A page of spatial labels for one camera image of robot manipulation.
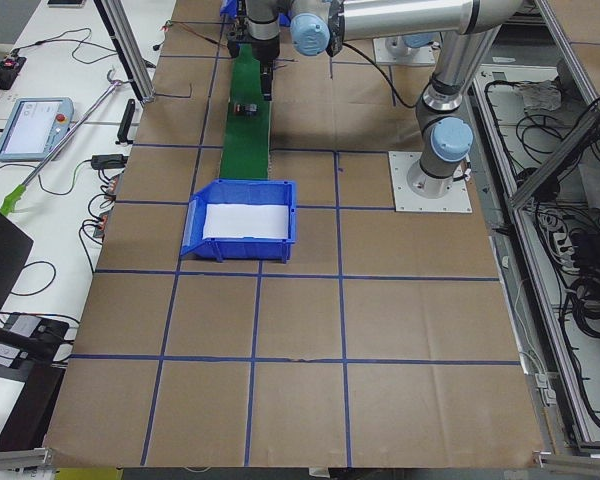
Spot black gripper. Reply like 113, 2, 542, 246
244, 0, 282, 102

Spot red push button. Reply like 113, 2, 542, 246
233, 103, 259, 117

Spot blue bin on right side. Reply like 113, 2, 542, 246
220, 0, 246, 20

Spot blue bin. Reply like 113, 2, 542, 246
180, 179, 297, 263
220, 0, 246, 20

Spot green conveyor belt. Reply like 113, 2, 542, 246
219, 45, 271, 180

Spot blue bin on left side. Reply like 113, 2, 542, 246
180, 179, 297, 263

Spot white foam pad left bin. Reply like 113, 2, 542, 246
202, 204, 289, 239

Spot black power adapter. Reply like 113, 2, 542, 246
90, 154, 128, 170

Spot blue teach pendant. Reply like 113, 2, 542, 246
0, 97, 74, 162

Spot reacher grabber stick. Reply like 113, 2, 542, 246
0, 68, 125, 217

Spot white power strip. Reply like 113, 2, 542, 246
549, 223, 578, 274

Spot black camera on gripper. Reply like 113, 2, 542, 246
226, 17, 252, 59

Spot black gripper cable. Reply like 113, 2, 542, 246
342, 41, 421, 108

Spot red and black wires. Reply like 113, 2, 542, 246
162, 19, 236, 54

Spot black handle bar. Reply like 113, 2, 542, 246
115, 99, 136, 145

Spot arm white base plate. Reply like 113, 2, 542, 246
388, 151, 472, 214
373, 32, 441, 67

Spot aluminium frame post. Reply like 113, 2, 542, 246
94, 0, 155, 105

